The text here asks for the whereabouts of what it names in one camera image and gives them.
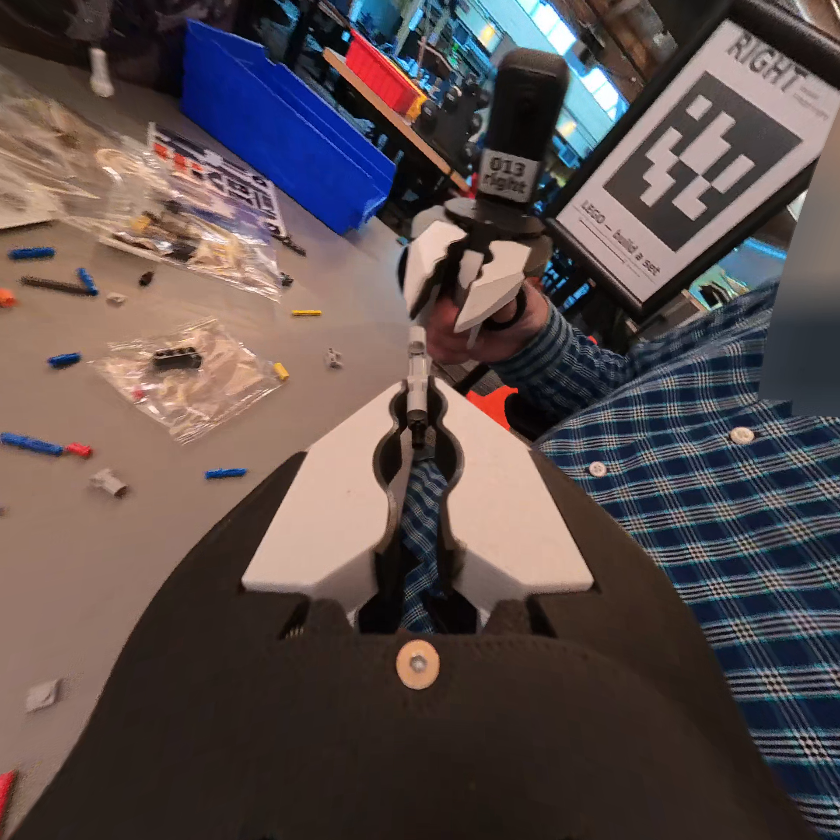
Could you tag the grey connector with black pin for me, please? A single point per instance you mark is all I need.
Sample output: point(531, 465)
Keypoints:
point(417, 400)

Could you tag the dark grey lego axle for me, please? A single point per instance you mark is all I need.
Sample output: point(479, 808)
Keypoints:
point(49, 283)

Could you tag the person's right hand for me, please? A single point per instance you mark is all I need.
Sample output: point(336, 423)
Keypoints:
point(472, 344)

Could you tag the sticker sheet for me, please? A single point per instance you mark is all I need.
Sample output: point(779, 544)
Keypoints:
point(216, 177)

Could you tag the small clear plastic bag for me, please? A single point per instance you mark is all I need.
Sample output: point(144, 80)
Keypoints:
point(197, 387)

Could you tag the long red lego pin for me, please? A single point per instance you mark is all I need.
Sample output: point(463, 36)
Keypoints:
point(5, 787)

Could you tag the black labelled equipment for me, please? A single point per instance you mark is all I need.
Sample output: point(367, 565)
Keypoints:
point(453, 124)

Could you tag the yellow lego connector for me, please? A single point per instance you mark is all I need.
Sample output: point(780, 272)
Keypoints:
point(281, 371)

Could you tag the small grey lego connector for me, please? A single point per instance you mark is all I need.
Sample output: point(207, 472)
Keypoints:
point(108, 482)

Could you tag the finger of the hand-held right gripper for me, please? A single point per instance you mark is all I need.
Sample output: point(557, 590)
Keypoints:
point(426, 262)
point(502, 275)

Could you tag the blue plaid shirt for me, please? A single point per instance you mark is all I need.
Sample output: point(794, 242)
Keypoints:
point(689, 558)

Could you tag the dark grey lego angle beam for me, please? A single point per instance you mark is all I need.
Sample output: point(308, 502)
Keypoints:
point(176, 358)

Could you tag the clear printed plastic bag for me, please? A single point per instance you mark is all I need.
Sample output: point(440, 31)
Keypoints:
point(52, 144)

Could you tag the person's right forearm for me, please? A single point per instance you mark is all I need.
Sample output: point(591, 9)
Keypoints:
point(564, 367)

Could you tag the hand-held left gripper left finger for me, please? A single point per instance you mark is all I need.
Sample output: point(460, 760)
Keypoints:
point(315, 525)

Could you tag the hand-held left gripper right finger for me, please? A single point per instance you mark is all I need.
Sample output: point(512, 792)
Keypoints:
point(518, 525)

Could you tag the long blue lego pin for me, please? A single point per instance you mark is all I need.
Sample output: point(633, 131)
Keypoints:
point(86, 280)
point(31, 443)

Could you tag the blue plastic bin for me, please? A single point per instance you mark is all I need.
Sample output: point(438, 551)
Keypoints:
point(282, 144)

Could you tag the clear bag of lego parts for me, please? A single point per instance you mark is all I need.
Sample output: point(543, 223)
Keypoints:
point(197, 253)

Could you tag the grey lego pin connector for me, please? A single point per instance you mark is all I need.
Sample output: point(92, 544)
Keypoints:
point(333, 358)

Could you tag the white plastic post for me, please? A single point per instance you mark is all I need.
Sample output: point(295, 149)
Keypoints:
point(100, 72)

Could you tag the red storage bin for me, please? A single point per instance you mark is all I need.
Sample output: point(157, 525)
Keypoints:
point(384, 65)

